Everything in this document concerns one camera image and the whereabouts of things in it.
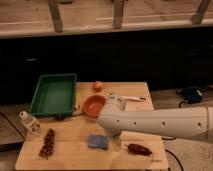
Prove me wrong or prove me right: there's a blue black device on floor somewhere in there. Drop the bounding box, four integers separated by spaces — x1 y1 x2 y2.
176 87 203 104

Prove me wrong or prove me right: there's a wooden table leg left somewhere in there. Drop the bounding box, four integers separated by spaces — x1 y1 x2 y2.
47 0 63 32

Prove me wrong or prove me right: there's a wooden table leg right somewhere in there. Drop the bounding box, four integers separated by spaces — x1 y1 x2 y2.
191 0 211 24

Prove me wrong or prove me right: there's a small orange fruit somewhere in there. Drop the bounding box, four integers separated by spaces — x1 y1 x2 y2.
92 81 102 92

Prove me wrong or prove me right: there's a wooden table leg middle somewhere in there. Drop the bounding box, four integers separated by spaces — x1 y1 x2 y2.
113 0 124 29

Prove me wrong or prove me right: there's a white handled brush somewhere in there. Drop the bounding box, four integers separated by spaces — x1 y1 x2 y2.
122 96 146 101

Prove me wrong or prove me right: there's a wooden table leg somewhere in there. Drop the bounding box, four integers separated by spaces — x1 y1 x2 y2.
47 0 63 32
191 0 211 24
113 0 124 29

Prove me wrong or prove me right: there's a green plastic tray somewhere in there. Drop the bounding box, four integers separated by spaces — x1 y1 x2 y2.
30 74 77 118

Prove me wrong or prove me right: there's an orange bowl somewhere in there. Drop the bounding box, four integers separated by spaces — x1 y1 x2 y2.
82 95 106 118

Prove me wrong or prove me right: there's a brown grape bunch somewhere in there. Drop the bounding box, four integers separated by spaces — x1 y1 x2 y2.
39 129 55 158

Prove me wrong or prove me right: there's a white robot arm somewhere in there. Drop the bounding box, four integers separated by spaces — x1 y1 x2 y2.
98 94 213 143

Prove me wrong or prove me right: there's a dried red chili pepper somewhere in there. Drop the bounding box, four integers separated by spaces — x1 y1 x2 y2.
127 144 152 156

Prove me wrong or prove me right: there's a black power cable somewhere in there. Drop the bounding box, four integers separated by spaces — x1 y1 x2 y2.
161 99 188 171

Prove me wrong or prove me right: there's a blue sponge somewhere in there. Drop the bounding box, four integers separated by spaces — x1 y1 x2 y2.
88 134 108 150

